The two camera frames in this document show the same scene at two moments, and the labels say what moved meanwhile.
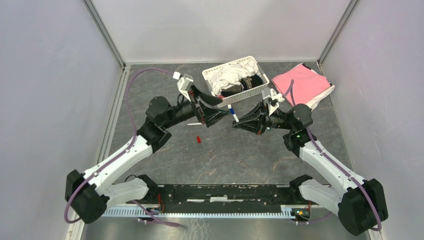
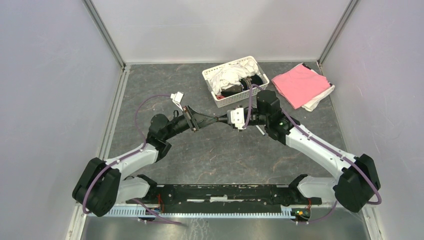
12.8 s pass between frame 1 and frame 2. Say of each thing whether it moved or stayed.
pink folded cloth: stayed
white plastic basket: stayed
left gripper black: moved
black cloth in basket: stayed
